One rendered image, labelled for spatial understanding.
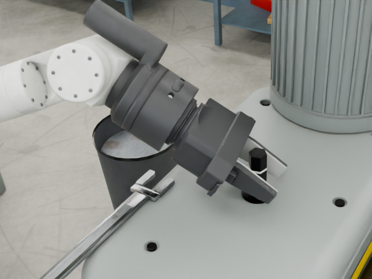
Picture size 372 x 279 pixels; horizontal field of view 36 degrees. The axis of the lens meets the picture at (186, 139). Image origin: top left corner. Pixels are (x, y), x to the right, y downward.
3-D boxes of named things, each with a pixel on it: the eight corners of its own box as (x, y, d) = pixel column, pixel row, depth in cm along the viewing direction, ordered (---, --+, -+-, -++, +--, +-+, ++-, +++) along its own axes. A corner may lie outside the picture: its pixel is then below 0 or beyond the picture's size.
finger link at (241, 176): (267, 203, 67) (222, 174, 67) (281, 187, 65) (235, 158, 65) (263, 212, 66) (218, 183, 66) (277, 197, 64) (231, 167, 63)
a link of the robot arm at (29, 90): (119, 88, 64) (16, 120, 67) (139, 75, 72) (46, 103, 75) (99, 32, 62) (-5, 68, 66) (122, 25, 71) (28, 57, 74)
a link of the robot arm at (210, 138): (231, 150, 75) (155, 101, 75) (267, 103, 69) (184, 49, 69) (198, 214, 66) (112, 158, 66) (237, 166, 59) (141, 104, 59)
